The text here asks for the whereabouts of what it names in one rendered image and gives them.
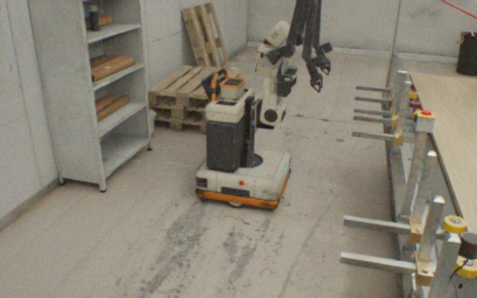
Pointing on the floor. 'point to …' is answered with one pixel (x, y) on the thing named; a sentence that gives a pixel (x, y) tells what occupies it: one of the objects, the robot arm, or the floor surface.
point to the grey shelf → (131, 111)
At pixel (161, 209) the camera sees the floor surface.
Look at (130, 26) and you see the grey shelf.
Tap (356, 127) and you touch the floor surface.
